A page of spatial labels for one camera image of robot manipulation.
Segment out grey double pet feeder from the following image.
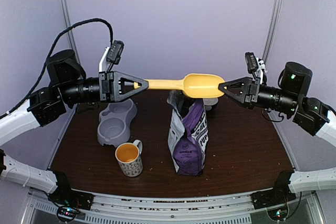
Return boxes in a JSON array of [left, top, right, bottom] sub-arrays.
[[97, 99, 138, 147]]

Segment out purple pet food bag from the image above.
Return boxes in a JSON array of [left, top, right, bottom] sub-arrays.
[[167, 90, 209, 176]]

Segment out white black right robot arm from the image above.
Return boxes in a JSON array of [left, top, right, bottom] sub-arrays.
[[218, 61, 335, 145]]

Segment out aluminium corner post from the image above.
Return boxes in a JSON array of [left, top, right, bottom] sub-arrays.
[[60, 0, 80, 63], [262, 0, 283, 64]]

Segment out left aluminium corner post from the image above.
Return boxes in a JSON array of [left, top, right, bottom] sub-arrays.
[[60, 0, 80, 63]]

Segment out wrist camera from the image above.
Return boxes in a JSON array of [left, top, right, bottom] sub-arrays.
[[107, 40, 124, 65], [245, 52, 259, 74]]

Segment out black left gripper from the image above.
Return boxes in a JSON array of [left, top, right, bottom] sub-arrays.
[[59, 70, 149, 104]]

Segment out dark blue white bowl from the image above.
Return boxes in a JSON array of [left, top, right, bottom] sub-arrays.
[[203, 98, 218, 111]]

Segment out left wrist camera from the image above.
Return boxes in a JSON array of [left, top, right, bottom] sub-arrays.
[[107, 40, 124, 65]]

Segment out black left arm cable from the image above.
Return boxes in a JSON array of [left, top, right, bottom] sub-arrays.
[[0, 18, 114, 119]]

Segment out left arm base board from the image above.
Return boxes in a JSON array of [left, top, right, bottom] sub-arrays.
[[45, 189, 94, 223]]

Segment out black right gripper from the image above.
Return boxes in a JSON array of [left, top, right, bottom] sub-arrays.
[[218, 77, 299, 115]]

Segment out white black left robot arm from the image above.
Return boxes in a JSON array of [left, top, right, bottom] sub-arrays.
[[1, 47, 149, 205]]

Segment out right arm base board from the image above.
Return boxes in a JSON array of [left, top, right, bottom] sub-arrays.
[[251, 189, 297, 222]]

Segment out white mug yellow inside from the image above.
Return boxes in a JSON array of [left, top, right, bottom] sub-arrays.
[[115, 140, 143, 177]]

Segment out aluminium front rail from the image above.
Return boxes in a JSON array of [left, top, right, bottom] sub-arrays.
[[27, 182, 316, 224]]

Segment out yellow plastic scoop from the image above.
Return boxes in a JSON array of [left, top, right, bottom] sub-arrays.
[[146, 73, 225, 99]]

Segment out right aluminium corner post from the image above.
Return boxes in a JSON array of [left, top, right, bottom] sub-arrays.
[[262, 0, 283, 64]]

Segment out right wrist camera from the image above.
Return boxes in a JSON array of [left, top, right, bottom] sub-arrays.
[[245, 52, 259, 74]]

